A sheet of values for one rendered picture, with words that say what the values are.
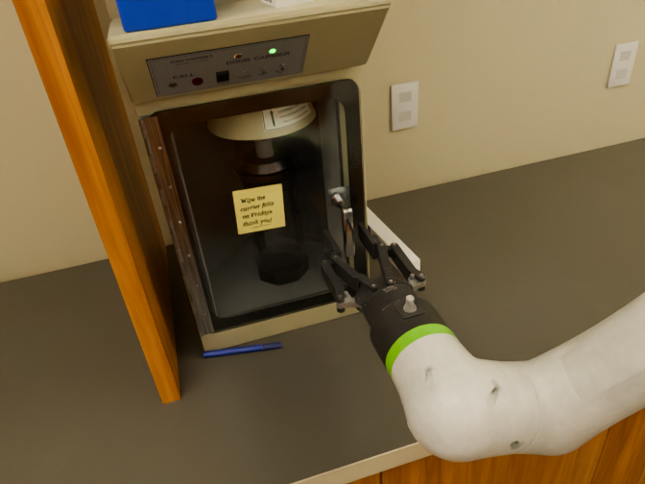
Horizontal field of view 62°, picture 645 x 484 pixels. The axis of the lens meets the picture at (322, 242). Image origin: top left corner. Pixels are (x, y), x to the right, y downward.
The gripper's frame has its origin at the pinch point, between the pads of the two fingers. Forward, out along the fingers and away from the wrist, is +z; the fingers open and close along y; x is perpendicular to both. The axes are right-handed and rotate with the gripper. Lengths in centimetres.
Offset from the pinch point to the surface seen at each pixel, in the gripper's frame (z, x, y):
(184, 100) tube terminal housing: 5.7, -25.3, 20.2
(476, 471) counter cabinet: -21.2, 38.2, -13.7
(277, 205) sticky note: 4.5, -6.9, 9.9
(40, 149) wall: 49, -7, 51
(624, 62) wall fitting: 48, -2, -95
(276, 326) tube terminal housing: 5.8, 18.3, 13.1
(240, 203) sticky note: 4.5, -8.8, 15.5
